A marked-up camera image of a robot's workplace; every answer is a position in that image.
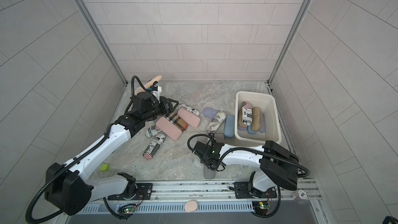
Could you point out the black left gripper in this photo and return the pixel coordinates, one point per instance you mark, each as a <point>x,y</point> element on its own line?
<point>168,104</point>

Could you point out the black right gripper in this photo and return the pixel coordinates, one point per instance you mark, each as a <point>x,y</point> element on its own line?
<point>203,160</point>

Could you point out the tan fabric glasses case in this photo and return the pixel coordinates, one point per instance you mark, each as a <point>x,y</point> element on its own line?
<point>240,124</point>

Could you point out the blue fabric glasses case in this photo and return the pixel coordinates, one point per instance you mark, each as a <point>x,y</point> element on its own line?
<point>251,131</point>

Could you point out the cream plastic storage box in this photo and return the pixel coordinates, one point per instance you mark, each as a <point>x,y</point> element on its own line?
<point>267,105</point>

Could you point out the dark grey glasses case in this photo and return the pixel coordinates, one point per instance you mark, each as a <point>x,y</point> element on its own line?
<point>209,174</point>

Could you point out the purple glasses case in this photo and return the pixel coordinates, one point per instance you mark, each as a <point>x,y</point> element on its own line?
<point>263,124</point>
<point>210,112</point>

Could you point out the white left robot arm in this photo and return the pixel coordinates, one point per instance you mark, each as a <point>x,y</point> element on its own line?
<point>67,185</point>

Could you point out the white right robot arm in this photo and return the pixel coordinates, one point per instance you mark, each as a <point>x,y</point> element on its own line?
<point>277,167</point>

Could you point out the pink glasses case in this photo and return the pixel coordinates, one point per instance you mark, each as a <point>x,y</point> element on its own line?
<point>168,128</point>
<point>190,118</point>

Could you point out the map print glasses case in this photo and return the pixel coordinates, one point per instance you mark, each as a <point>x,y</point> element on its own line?
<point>216,122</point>

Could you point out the brown plaid glasses case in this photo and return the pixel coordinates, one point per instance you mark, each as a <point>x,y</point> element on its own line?
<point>177,121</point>

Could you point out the beige microphone head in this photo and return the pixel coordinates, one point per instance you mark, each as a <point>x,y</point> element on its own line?
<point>148,84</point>

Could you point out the pink oval eraser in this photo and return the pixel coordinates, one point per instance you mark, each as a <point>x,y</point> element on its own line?
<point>191,206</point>

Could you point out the green small block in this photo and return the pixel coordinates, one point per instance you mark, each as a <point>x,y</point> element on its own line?
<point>104,167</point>

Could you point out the right circuit board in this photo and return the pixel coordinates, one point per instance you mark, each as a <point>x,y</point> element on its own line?
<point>261,208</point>

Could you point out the circuit board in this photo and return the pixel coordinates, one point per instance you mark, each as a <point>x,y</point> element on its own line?
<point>261,208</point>
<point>127,209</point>

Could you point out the left circuit board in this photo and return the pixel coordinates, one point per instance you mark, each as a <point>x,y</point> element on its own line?
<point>127,209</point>

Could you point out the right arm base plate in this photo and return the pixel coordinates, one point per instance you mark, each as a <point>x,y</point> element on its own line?
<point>242,191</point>

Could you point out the aluminium rail frame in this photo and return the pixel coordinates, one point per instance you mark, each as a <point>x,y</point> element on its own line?
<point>216,190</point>

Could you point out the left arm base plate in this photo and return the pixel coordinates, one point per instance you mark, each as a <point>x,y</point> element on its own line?
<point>139,191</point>

